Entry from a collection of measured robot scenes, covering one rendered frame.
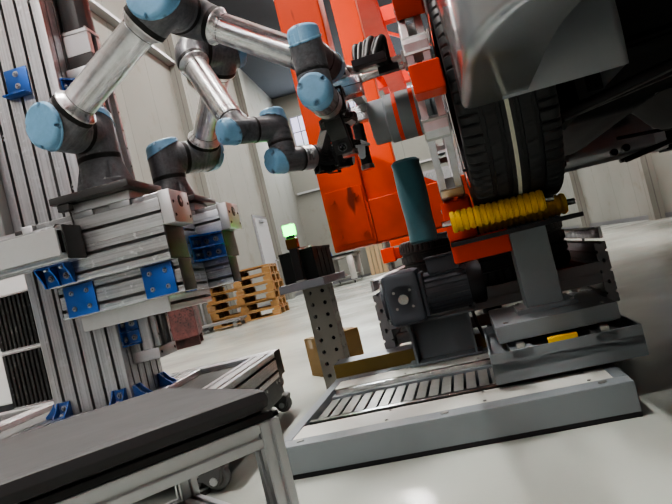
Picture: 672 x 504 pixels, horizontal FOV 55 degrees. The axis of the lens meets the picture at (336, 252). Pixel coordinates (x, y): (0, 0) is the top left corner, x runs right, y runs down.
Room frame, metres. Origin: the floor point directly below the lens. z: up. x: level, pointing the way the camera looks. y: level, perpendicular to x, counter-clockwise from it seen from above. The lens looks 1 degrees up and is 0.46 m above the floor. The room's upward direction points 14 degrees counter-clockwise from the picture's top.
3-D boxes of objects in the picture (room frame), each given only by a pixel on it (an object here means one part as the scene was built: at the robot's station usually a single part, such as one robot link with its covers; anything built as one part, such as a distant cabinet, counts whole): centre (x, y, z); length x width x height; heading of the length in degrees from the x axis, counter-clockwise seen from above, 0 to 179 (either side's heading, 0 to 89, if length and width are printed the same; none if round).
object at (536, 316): (1.81, -0.53, 0.32); 0.40 x 0.30 x 0.28; 169
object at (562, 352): (1.81, -0.53, 0.13); 0.50 x 0.36 x 0.10; 169
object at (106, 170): (1.77, 0.57, 0.87); 0.15 x 0.15 x 0.10
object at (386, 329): (3.57, -0.74, 0.14); 2.47 x 0.85 x 0.27; 169
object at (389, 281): (2.17, -0.33, 0.26); 0.42 x 0.18 x 0.35; 79
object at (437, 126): (1.84, -0.36, 0.85); 0.54 x 0.07 x 0.54; 169
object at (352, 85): (1.71, -0.13, 0.93); 0.09 x 0.05 x 0.05; 79
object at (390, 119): (1.86, -0.29, 0.85); 0.21 x 0.14 x 0.14; 79
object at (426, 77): (1.53, -0.31, 0.85); 0.09 x 0.08 x 0.07; 169
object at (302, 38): (1.45, -0.05, 0.95); 0.11 x 0.08 x 0.11; 162
